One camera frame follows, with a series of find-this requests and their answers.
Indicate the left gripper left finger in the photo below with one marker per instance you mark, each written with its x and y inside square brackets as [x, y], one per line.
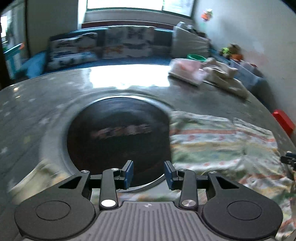
[65, 210]

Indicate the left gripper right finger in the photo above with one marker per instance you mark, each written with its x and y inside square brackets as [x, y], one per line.
[227, 208]

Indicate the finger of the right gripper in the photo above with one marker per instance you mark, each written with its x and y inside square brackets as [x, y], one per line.
[289, 158]

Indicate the floral green children's shirt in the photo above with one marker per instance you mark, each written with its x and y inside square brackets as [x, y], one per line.
[240, 151]

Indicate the red plastic stool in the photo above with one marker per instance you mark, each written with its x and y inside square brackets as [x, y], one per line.
[284, 121]

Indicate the black round induction cooktop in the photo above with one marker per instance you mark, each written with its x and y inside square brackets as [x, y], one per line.
[109, 132]

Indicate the clear plastic storage box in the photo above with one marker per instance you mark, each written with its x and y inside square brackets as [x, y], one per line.
[248, 75]

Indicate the cream folded garment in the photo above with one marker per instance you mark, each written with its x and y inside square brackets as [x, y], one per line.
[223, 76]

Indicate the orange plush toy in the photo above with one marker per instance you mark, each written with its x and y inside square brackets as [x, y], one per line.
[236, 57]

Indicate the teddy bear plush toy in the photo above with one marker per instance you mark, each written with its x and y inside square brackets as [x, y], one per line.
[231, 49]

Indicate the pink tissue pack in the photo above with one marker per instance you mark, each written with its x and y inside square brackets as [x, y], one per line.
[189, 71]

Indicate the green plastic bowl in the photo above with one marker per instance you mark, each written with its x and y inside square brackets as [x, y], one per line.
[196, 57]

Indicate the blue sofa bench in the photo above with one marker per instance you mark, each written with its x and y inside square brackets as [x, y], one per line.
[37, 65]

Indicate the grey plain cushion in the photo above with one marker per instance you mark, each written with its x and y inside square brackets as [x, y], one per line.
[185, 42]

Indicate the butterfly cushion left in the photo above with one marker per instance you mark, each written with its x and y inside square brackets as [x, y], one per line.
[72, 51]

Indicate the butterfly cushion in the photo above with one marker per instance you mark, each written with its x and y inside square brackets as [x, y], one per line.
[72, 51]
[128, 42]

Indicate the colourful pinwheel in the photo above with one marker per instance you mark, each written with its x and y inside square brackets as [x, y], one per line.
[207, 15]

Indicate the butterfly cushion middle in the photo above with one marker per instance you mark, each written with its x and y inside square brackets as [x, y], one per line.
[128, 42]

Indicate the green framed window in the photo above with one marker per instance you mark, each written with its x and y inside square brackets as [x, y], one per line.
[175, 7]

